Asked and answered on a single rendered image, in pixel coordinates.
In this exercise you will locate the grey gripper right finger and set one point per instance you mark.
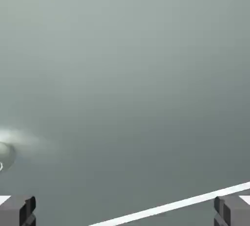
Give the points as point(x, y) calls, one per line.
point(234, 212)

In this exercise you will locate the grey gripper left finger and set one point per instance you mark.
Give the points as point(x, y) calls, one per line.
point(13, 212)

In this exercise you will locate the grey-green cabinet door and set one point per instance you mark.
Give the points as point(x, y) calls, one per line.
point(125, 73)

